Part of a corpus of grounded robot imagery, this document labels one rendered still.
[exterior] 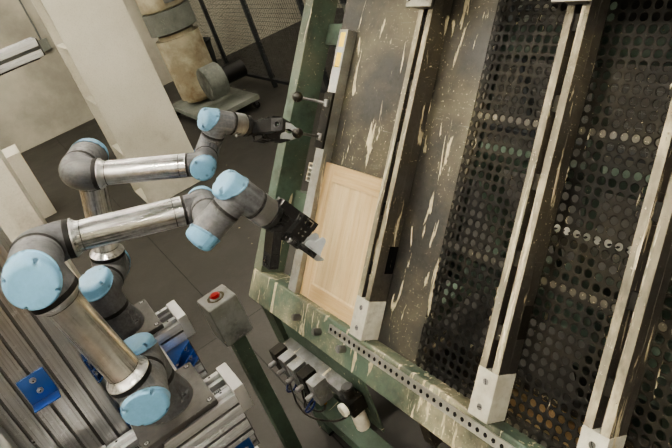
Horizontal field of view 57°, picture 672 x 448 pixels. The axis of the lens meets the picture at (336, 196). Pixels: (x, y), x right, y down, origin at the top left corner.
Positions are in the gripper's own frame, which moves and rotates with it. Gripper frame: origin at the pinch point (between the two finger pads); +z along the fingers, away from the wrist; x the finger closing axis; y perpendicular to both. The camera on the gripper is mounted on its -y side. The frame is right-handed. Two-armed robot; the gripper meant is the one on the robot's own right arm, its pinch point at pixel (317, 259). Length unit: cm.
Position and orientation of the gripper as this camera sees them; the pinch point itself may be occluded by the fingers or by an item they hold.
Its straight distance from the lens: 161.7
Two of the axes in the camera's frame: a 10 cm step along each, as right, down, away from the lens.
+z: 6.4, 5.2, 5.7
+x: -5.3, -2.5, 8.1
